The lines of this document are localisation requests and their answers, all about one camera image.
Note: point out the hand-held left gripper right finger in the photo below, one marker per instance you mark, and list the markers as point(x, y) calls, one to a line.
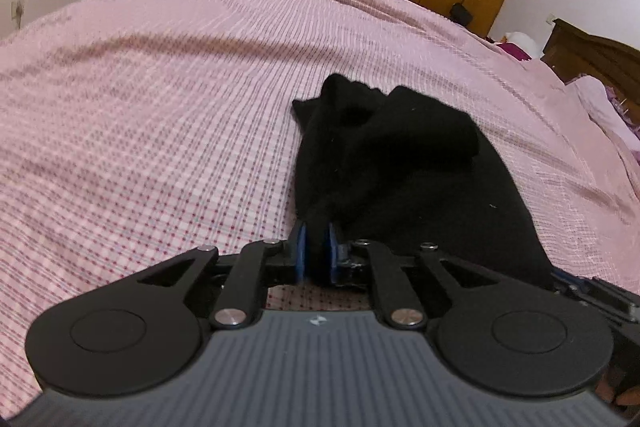
point(331, 252)

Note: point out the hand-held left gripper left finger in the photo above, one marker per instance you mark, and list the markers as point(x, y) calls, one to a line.
point(300, 253)

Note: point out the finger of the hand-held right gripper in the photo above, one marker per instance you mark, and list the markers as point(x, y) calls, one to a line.
point(570, 282)

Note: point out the black garment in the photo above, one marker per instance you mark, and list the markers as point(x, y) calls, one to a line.
point(400, 157)

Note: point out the pink checked bed cover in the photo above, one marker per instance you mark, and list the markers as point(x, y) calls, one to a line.
point(150, 107)

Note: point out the dark wooden headboard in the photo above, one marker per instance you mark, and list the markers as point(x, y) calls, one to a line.
point(595, 57)

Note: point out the purple cloth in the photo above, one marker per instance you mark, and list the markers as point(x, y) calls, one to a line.
point(515, 53)

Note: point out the white plush toy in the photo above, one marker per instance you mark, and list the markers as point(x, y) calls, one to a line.
point(524, 43)

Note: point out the black bag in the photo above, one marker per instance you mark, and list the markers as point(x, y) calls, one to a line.
point(462, 14)

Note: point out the white wall outlet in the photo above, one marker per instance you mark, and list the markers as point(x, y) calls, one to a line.
point(550, 18)

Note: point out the wall socket with plug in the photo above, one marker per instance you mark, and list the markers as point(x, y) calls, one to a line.
point(19, 11)

